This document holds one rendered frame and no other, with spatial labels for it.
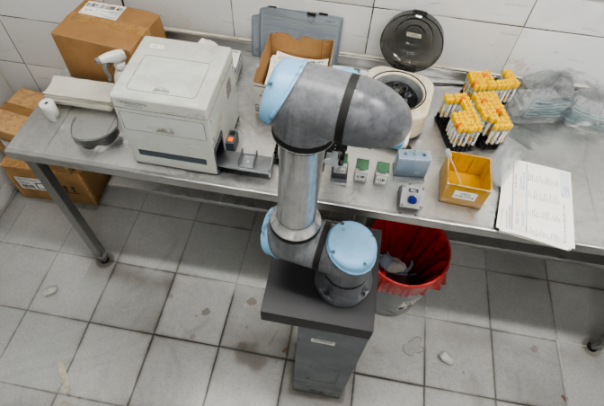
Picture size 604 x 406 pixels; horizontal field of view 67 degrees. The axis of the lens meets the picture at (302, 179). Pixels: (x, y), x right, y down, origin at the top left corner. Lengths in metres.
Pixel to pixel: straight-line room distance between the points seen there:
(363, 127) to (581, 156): 1.23
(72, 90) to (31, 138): 0.22
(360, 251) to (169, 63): 0.79
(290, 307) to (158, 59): 0.80
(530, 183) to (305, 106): 1.07
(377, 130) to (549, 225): 0.95
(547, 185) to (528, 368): 0.98
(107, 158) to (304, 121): 1.01
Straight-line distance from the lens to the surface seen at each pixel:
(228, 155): 1.48
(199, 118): 1.30
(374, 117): 0.70
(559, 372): 2.43
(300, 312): 1.19
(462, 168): 1.56
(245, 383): 2.11
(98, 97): 1.78
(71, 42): 1.84
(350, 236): 1.02
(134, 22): 1.83
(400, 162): 1.45
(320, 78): 0.72
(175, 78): 1.37
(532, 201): 1.60
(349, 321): 1.19
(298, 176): 0.84
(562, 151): 1.82
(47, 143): 1.74
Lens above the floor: 2.05
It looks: 54 degrees down
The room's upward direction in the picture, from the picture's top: 3 degrees clockwise
